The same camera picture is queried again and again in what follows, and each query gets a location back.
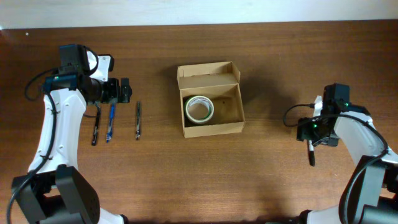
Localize black and grey marker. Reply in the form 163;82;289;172
307;140;315;167

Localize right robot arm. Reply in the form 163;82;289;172
295;83;397;224

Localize beige masking tape roll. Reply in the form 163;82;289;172
184;95;215;125

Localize open cardboard box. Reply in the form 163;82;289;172
177;62;245;138

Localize right black cable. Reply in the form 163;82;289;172
282;103;390;224

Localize blue clear pen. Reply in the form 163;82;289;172
106;103;116;143

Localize black pen silver tip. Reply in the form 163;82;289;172
91;104;101;146

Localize green tape roll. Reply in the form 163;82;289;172
185;95;215;124

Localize dark grey clear pen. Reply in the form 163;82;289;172
136;101;141;140

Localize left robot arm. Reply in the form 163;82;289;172
6;44;132;223

